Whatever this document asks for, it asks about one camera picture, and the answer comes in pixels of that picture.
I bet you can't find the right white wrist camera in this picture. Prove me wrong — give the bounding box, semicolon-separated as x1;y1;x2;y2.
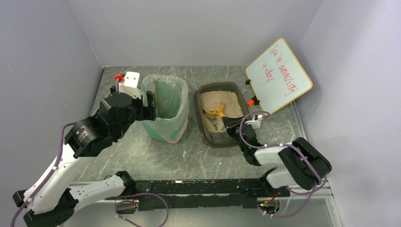
244;114;263;129

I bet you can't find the dark grey litter tray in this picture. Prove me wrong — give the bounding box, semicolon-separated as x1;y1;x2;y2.
193;81;249;148

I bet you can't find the green trash bin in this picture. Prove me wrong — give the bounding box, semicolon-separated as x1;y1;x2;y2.
140;78;185;142

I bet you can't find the beige cat litter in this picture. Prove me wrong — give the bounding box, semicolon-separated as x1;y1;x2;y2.
200;91;244;133

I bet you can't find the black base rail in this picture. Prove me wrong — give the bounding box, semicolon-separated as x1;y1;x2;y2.
109;178;290;211

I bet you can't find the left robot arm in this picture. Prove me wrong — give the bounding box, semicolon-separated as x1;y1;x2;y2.
13;91;156;227

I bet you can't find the orange marker cap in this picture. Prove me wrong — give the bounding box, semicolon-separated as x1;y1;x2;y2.
247;100;255;106

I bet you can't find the yellow litter scoop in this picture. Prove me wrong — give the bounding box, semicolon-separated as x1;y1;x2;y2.
203;102;225;118

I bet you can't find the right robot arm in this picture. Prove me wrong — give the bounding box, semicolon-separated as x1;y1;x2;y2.
222;115;332;190

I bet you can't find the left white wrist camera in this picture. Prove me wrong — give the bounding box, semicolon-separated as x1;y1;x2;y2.
114;71;141;99

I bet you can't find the small whiteboard wooden frame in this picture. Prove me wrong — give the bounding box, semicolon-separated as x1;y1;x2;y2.
245;38;313;114

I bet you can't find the clear plastic bin liner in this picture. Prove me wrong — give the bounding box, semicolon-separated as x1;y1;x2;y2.
139;74;190;144

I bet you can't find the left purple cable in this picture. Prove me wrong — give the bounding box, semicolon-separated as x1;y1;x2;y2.
10;122;76;227

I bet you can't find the aluminium frame rail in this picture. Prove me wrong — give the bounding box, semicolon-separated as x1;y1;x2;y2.
292;101;343;227

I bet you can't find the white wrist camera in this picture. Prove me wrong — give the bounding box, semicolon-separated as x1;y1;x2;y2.
114;71;141;99
244;114;263;129

